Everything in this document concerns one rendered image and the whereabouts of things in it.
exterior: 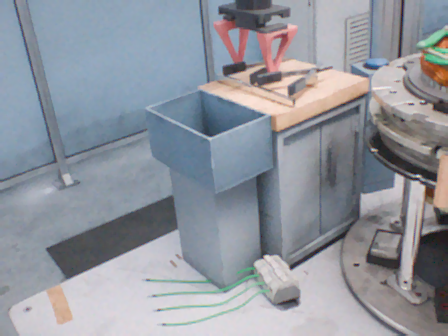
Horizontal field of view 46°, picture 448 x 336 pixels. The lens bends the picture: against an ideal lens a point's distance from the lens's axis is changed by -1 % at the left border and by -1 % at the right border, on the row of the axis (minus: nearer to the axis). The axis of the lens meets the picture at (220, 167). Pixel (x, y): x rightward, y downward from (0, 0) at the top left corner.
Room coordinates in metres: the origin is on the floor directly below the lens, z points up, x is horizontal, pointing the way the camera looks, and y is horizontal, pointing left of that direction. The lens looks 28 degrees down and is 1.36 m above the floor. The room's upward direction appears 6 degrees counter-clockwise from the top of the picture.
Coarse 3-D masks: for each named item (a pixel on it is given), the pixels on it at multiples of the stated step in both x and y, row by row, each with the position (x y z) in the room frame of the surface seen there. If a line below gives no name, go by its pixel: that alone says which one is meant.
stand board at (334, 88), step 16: (288, 64) 0.90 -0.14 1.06; (304, 64) 0.89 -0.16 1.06; (288, 80) 0.82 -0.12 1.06; (320, 80) 0.81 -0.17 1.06; (336, 80) 0.80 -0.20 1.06; (352, 80) 0.79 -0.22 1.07; (368, 80) 0.79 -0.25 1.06; (224, 96) 0.78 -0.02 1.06; (240, 96) 0.77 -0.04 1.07; (256, 96) 0.76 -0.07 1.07; (304, 96) 0.74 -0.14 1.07; (320, 96) 0.74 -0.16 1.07; (336, 96) 0.75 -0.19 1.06; (352, 96) 0.77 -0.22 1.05; (272, 112) 0.69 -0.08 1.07; (288, 112) 0.69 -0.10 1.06; (304, 112) 0.71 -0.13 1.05; (320, 112) 0.73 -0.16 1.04; (272, 128) 0.69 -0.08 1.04
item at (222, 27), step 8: (224, 16) 0.87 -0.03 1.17; (232, 16) 0.86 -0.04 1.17; (216, 24) 0.85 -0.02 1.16; (224, 24) 0.85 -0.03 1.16; (232, 24) 0.86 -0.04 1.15; (224, 32) 0.85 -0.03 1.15; (240, 32) 0.88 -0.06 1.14; (248, 32) 0.88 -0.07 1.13; (224, 40) 0.85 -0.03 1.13; (240, 40) 0.87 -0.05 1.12; (232, 48) 0.85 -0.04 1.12; (240, 48) 0.87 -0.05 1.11; (232, 56) 0.85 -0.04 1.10; (240, 56) 0.86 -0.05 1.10
